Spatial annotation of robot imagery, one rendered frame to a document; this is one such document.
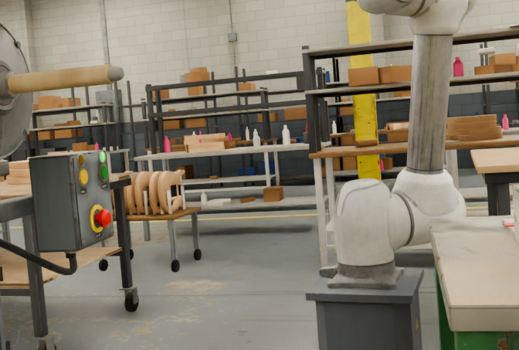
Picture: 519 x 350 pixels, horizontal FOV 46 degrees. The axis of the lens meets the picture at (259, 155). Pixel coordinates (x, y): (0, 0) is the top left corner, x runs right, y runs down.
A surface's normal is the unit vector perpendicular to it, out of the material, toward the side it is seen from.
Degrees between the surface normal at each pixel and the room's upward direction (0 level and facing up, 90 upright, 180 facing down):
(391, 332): 90
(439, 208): 98
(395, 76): 90
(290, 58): 90
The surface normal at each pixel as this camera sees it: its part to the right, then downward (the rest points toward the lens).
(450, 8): 0.37, 0.31
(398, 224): 0.43, -0.04
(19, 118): 0.99, 0.02
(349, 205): -0.67, -0.16
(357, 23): -0.23, 0.07
